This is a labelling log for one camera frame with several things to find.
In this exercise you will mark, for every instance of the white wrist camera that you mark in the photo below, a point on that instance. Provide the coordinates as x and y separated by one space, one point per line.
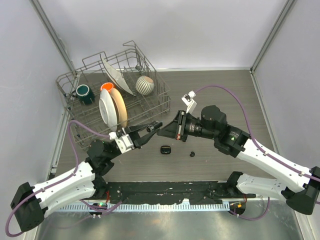
189 101
122 140

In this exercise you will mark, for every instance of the grey tilted plate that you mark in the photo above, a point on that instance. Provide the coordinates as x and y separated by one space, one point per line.
122 80

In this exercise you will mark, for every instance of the glossy black charging case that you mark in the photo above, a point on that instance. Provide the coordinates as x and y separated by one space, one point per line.
165 149

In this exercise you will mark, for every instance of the dusty black oval case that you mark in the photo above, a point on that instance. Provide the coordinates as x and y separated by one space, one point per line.
155 125

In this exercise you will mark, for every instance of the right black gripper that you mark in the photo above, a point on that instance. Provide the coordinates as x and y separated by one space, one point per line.
176 129

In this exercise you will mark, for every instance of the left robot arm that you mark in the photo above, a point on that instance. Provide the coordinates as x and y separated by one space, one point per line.
31 204

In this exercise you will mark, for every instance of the striped ceramic bowl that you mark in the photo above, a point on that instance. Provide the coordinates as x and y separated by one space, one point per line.
144 85

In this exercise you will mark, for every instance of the dark green mug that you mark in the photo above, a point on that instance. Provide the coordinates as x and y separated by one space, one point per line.
84 94

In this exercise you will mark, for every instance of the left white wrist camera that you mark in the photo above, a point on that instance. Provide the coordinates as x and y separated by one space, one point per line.
122 140

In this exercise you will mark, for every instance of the white slotted cable duct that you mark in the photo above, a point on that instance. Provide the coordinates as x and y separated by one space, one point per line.
185 206

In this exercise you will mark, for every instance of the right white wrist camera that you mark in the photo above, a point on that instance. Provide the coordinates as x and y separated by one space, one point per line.
189 101

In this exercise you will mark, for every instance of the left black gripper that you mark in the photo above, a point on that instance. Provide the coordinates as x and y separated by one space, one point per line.
137 141

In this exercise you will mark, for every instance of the beige round plate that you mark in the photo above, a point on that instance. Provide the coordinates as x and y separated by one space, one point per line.
120 106

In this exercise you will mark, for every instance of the orange cup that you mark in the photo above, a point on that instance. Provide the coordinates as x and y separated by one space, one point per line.
108 86

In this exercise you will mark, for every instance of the grey wire dish rack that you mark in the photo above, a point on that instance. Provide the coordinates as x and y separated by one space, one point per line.
131 63

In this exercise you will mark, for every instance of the white round plate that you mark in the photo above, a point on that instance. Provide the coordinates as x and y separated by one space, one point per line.
107 110

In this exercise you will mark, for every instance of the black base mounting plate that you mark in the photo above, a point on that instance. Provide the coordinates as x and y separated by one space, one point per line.
168 192

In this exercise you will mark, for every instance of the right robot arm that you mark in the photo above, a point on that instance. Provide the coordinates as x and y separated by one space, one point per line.
298 186

